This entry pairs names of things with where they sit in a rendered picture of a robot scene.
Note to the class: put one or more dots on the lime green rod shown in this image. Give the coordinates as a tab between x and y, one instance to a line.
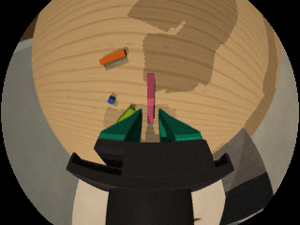
127	113

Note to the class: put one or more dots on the orange rod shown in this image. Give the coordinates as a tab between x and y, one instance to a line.
112	57

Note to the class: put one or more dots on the pink rod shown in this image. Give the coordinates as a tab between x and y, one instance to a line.
150	97

